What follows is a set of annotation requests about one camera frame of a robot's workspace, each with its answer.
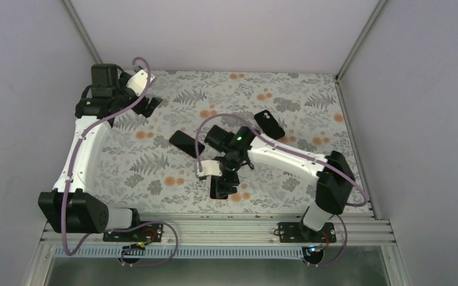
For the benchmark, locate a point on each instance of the pink-edged black smartphone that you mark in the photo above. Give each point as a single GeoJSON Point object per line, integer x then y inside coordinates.
{"type": "Point", "coordinates": [217, 190]}

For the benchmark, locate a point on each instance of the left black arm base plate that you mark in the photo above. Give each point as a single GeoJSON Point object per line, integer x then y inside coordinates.
{"type": "Point", "coordinates": [145, 234]}

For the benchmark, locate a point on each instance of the purple smartphone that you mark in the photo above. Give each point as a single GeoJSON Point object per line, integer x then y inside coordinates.
{"type": "Point", "coordinates": [186, 143]}

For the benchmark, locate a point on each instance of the aluminium rail frame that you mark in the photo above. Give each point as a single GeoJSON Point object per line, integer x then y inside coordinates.
{"type": "Point", "coordinates": [245, 229]}

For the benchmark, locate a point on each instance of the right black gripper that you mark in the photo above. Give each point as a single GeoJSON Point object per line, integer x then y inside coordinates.
{"type": "Point", "coordinates": [225, 185]}

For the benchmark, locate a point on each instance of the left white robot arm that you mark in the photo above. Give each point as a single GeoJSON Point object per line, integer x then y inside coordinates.
{"type": "Point", "coordinates": [70, 206]}

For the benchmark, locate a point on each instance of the white slotted cable duct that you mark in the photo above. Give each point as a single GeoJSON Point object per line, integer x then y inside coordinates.
{"type": "Point", "coordinates": [192, 252]}

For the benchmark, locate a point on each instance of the black phone case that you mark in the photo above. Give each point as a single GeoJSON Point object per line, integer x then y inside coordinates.
{"type": "Point", "coordinates": [269, 125]}

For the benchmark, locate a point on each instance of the floral patterned table mat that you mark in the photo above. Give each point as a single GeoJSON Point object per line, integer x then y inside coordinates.
{"type": "Point", "coordinates": [139, 168]}

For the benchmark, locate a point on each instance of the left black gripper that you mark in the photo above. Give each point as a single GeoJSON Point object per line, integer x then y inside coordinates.
{"type": "Point", "coordinates": [139, 108]}

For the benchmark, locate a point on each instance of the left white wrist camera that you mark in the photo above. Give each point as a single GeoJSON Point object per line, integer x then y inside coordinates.
{"type": "Point", "coordinates": [137, 82]}

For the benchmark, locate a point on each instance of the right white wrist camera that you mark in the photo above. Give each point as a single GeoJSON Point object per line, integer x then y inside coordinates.
{"type": "Point", "coordinates": [208, 168]}

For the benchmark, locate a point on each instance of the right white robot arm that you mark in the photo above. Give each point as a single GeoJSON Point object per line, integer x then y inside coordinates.
{"type": "Point", "coordinates": [333, 177]}

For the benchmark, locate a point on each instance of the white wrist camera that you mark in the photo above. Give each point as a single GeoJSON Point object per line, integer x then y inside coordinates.
{"type": "Point", "coordinates": [137, 82]}
{"type": "Point", "coordinates": [208, 168]}

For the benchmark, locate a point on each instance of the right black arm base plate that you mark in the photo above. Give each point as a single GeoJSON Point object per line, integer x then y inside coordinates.
{"type": "Point", "coordinates": [293, 232]}

